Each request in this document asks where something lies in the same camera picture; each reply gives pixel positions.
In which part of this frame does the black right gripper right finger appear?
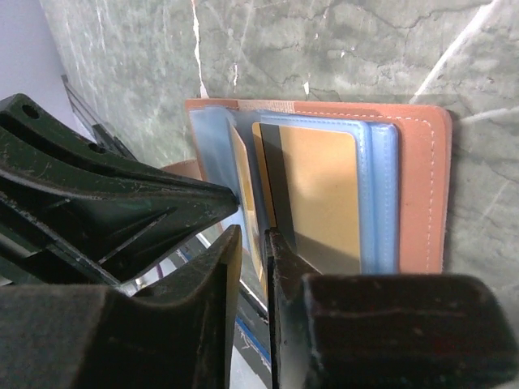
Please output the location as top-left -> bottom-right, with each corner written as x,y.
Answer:
264,229 -> 518,388

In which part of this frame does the gold numbered card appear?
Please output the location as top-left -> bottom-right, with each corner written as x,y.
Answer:
229,126 -> 267,296

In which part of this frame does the brown leather card holder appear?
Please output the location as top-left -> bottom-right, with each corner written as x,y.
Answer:
166,99 -> 453,275

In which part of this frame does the orange striped card in holder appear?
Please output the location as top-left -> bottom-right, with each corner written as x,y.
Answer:
252,122 -> 361,275

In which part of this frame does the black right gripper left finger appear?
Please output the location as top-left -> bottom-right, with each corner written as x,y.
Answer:
1,225 -> 242,388

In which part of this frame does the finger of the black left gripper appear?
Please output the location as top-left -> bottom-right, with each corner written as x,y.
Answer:
1,93 -> 227,195
1,128 -> 238,286

